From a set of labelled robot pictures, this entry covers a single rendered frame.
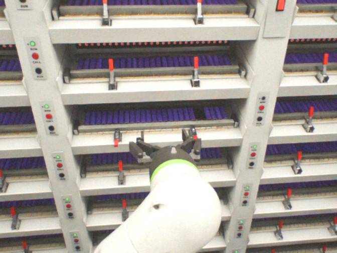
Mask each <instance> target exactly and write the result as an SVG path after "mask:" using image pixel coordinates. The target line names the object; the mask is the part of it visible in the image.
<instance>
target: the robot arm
mask: <svg viewBox="0 0 337 253"><path fill-rule="evenodd" d="M182 140H183V143H182V144H181V145H180V144H178V145H176V146H165V147H162V148H161V147H159V146H152V145H150V144H148V143H145V142H144V136H143V131H141V138H140V137H137V138H136V142H133V141H130V142H129V152H130V153H132V155H133V156H134V157H135V158H136V159H137V160H138V165H139V166H143V163H145V162H151V164H150V168H149V177H150V190H151V192H150V194H149V195H148V196H147V197H146V198H145V199H144V201H143V202H142V203H141V204H140V205H139V206H138V208H137V209H136V211H135V212H134V213H133V214H132V215H131V216H130V217H129V218H128V219H127V220H126V221H125V222H124V223H123V224H122V225H121V226H120V227H119V228H117V229H116V230H115V231H113V232H112V233H111V234H110V235H109V236H108V237H107V238H106V239H104V240H103V241H102V242H101V243H100V244H99V245H98V246H97V248H96V250H95V252H94V253H196V252H197V251H199V250H200V249H202V248H203V247H204V246H205V245H207V244H208V243H209V242H210V241H211V240H212V239H213V238H214V236H215V235H216V233H217V231H218V229H219V226H220V222H221V219H222V208H221V204H220V201H219V198H218V196H217V194H216V191H215V190H214V188H213V187H212V186H211V185H210V184H209V183H207V182H206V181H205V180H204V179H203V178H202V176H201V174H200V172H199V170H198V168H197V166H196V163H195V162H200V151H201V142H202V139H201V138H197V139H196V140H195V139H194V138H192V136H188V134H187V132H186V130H185V129H182ZM190 150H191V153H190V154H188V152H189V151H190Z"/></svg>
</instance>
